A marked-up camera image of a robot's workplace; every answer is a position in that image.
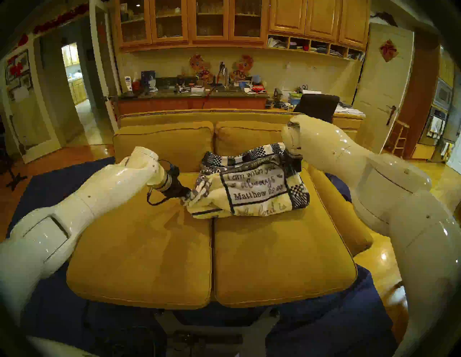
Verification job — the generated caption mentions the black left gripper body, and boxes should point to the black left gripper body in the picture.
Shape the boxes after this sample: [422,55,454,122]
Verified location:
[166,176,191,199]

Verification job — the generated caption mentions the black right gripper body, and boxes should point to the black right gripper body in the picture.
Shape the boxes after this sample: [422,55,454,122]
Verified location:
[285,150,303,174]

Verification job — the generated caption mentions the printed scripture fleece blanket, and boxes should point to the printed scripture fleece blanket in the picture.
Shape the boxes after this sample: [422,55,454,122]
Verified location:
[182,142,310,219]

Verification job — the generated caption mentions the mustard sofa back cushion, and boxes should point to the mustard sofa back cushion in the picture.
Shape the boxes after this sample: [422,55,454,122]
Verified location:
[113,121,215,175]
[215,121,292,157]

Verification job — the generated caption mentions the dark office chair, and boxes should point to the dark office chair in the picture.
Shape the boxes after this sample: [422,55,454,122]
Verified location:
[294,94,340,123]

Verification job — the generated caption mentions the wooden desk with drawers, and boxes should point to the wooden desk with drawers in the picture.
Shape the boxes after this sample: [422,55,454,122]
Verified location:
[331,108,366,141]

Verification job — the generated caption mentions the mustard sofa seat cushion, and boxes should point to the mustard sofa seat cushion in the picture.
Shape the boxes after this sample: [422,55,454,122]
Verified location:
[67,173,214,310]
[212,167,358,308]

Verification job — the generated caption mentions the mustard fabric loveseat sofa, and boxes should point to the mustard fabric loveseat sofa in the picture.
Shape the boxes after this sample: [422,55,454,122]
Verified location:
[51,109,373,310]

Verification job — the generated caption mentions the granite top counter cabinet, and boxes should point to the granite top counter cabinet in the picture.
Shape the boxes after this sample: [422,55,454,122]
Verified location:
[112,86,270,116]

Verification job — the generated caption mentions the white panel door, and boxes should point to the white panel door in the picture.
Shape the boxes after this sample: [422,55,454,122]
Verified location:
[351,23,415,155]

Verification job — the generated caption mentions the wooden stool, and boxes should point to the wooden stool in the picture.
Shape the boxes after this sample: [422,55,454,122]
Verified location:
[382,120,410,159]

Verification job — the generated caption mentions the wooden cubby shelf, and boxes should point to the wooden cubby shelf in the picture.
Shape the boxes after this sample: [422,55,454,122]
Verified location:
[267,34,366,62]

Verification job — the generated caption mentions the red diamond door ornament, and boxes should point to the red diamond door ornament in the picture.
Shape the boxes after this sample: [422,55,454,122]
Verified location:
[379,39,399,63]

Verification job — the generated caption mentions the black power strip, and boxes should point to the black power strip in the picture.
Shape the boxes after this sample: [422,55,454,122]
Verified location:
[173,333,243,345]

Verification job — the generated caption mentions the white glass french door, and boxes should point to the white glass french door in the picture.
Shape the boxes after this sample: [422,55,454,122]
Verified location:
[0,36,62,164]

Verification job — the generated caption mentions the large navy floor cloth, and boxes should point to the large navy floor cloth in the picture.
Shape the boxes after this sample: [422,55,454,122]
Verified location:
[0,157,393,357]

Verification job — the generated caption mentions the black floor stand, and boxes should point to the black floor stand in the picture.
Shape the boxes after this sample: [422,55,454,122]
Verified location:
[0,137,27,191]

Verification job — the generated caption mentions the red garland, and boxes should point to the red garland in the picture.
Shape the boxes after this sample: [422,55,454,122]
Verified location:
[32,3,90,35]

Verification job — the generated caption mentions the cartoon pig wall decoration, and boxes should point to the cartoon pig wall decoration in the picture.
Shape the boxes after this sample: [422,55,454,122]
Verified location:
[230,55,254,82]
[189,54,213,85]

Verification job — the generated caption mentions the wooden wall cabinets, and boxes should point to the wooden wall cabinets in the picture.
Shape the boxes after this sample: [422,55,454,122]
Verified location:
[115,0,371,51]

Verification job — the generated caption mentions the steel wall oven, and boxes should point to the steel wall oven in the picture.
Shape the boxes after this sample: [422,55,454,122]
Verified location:
[427,78,453,146]

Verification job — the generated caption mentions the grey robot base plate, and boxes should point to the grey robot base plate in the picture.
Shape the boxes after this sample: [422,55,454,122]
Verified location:
[155,306,281,357]

